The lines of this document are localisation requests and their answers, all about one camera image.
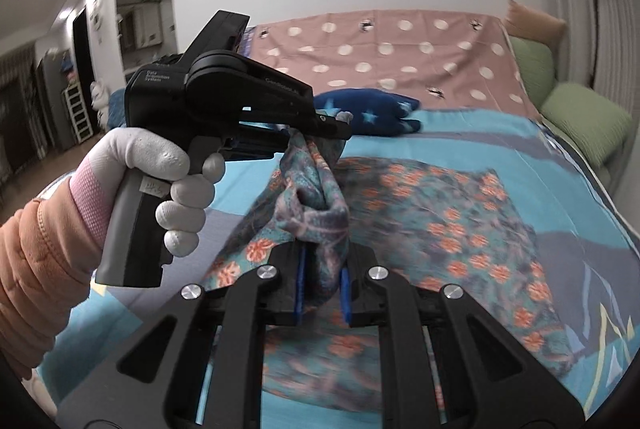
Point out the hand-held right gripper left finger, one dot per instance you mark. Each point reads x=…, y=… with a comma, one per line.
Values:
x=300, y=286

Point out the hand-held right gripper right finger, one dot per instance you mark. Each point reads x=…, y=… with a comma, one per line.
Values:
x=346, y=296

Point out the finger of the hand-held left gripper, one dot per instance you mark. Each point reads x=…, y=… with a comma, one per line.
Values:
x=300, y=119
x=260, y=144

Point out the teal floral garment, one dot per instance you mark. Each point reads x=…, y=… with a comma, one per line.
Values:
x=425, y=209

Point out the person's left forearm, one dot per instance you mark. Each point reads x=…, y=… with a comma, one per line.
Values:
x=35, y=269

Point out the person's left hand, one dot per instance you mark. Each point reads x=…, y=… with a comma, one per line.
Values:
x=145, y=154

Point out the navy star fleece blanket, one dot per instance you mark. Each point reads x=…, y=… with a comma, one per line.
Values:
x=380, y=109

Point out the kitchen cabinets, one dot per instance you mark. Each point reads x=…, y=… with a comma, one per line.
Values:
x=142, y=26

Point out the white plush toy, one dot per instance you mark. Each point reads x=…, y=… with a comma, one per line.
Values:
x=102, y=101

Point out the pink polka dot sheet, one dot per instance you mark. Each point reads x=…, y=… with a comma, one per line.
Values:
x=400, y=54

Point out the white shelf rack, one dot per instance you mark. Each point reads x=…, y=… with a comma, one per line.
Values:
x=77, y=111

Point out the grey refrigerator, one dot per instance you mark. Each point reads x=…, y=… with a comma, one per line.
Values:
x=52, y=99

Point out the blue patterned bedsheet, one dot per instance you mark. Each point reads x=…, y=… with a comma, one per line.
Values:
x=500, y=139

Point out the small green pillow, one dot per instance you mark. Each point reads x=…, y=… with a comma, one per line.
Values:
x=535, y=69

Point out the tan pillow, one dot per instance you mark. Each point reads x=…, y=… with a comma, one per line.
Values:
x=532, y=24

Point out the large green pillow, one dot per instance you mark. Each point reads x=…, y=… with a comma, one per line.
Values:
x=585, y=121

